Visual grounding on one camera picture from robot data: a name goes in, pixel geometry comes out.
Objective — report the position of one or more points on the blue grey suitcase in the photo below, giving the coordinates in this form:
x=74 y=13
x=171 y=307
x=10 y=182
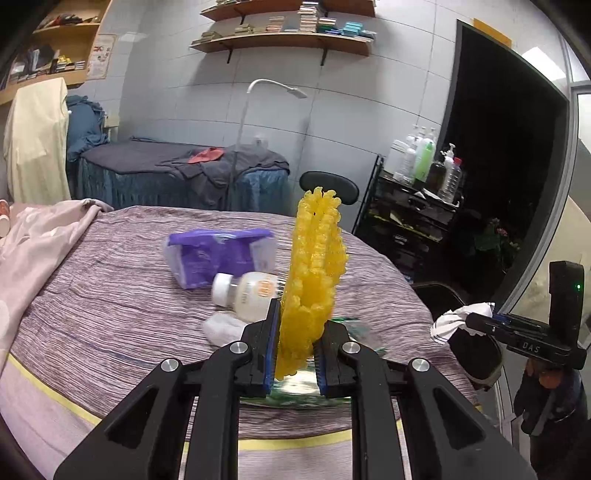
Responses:
x=258 y=189

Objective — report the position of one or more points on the green printed foil wrapper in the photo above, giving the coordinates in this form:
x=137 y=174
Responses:
x=358 y=328

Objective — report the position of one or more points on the wall poster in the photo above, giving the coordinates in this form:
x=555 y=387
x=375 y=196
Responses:
x=101 y=57

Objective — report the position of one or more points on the potted plant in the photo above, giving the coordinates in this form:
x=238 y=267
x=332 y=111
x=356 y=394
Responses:
x=489 y=240

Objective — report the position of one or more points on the green bottle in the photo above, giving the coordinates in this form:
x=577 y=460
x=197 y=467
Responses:
x=425 y=161

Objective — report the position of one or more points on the white jug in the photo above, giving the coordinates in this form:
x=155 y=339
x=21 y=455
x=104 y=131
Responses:
x=397 y=157

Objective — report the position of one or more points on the wooden bookcase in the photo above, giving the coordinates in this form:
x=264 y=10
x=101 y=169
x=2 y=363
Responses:
x=69 y=28

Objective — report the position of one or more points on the white floor lamp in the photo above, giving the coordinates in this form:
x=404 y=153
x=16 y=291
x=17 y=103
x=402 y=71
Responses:
x=295 y=92

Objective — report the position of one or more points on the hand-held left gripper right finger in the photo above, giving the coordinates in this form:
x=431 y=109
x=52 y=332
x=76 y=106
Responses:
x=322 y=378

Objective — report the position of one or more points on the stacks of books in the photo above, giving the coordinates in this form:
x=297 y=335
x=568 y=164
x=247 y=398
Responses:
x=308 y=18

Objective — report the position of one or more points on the black stool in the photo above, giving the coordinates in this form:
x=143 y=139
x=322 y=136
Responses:
x=323 y=181

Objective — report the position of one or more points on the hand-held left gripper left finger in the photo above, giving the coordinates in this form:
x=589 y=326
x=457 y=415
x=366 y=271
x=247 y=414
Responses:
x=273 y=364

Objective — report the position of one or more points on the dark bottle with white pump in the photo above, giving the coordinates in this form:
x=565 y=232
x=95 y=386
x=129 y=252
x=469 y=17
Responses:
x=436 y=175

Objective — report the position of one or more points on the pink blanket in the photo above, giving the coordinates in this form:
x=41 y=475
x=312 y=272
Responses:
x=37 y=240

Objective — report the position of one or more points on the red cloth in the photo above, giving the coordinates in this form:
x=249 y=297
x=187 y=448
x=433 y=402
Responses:
x=207 y=154

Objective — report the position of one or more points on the white plastic bottle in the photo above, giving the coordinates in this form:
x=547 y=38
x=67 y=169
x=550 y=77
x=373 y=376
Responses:
x=249 y=295

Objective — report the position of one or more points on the clear bottle with red cap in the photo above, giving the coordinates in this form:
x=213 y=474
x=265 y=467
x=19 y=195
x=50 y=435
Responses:
x=451 y=182

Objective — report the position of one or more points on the cream cloth cover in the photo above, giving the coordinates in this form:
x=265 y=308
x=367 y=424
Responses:
x=37 y=138

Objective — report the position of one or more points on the purple plastic packet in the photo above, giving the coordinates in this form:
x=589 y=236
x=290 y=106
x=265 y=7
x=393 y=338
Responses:
x=207 y=258

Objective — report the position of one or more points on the white striped paper wad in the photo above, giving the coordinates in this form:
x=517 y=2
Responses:
x=450 y=323

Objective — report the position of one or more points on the short wooden wall shelf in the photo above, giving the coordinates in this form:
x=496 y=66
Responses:
x=277 y=5

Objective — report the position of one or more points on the person's right hand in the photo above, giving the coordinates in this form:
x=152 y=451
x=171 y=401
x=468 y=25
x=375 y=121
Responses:
x=547 y=376

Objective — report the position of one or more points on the blue cloth pile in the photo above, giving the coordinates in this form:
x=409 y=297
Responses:
x=85 y=124

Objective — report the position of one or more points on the long wooden wall shelf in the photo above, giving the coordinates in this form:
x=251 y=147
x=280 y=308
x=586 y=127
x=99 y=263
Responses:
x=277 y=41

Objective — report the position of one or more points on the grey blanket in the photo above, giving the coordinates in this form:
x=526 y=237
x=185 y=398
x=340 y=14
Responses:
x=221 y=175

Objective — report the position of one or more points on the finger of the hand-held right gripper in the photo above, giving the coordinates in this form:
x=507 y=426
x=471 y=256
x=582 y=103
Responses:
x=485 y=325

